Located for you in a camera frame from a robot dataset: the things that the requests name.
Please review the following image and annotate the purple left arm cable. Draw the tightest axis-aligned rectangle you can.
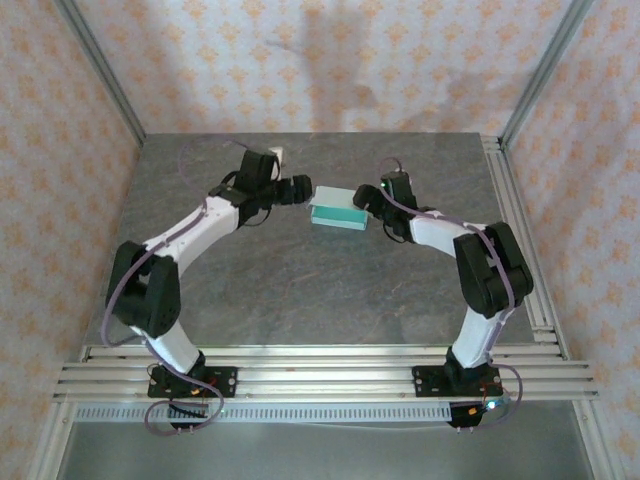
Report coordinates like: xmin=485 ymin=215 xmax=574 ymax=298
xmin=102 ymin=138 xmax=251 ymax=437

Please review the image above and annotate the aluminium rail beam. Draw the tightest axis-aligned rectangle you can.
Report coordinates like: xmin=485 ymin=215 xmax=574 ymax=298
xmin=52 ymin=343 xmax=600 ymax=404

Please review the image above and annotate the grey metal sheet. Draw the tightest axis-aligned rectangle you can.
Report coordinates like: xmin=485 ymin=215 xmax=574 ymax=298
xmin=59 ymin=422 xmax=596 ymax=480

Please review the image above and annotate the slotted grey cable duct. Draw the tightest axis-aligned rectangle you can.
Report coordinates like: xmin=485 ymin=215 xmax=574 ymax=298
xmin=74 ymin=403 xmax=454 ymax=424

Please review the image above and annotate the black electronics module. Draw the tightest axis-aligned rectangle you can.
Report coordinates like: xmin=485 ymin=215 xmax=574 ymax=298
xmin=448 ymin=399 xmax=504 ymax=432

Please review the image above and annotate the short aluminium frame leg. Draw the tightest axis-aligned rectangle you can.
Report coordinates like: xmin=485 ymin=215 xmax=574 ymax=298
xmin=572 ymin=399 xmax=621 ymax=480
xmin=30 ymin=399 xmax=76 ymax=480

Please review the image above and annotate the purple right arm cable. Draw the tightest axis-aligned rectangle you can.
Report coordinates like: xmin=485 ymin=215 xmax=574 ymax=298
xmin=380 ymin=157 xmax=524 ymax=435

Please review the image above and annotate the teal paper box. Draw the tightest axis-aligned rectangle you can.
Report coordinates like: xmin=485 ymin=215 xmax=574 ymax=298
xmin=305 ymin=185 xmax=370 ymax=232

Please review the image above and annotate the aluminium side rail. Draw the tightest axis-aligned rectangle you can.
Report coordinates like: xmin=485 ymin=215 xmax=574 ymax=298
xmin=481 ymin=134 xmax=570 ymax=361

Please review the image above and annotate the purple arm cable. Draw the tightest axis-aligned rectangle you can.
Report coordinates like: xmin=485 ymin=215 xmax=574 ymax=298
xmin=380 ymin=157 xmax=524 ymax=435
xmin=102 ymin=138 xmax=251 ymax=437

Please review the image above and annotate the aluminium frame post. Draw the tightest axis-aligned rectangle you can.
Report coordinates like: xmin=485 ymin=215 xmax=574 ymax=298
xmin=498 ymin=0 xmax=595 ymax=147
xmin=53 ymin=0 xmax=147 ymax=147

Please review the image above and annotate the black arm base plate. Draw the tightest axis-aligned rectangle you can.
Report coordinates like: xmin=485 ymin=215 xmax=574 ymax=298
xmin=148 ymin=365 xmax=238 ymax=400
xmin=412 ymin=364 xmax=503 ymax=399

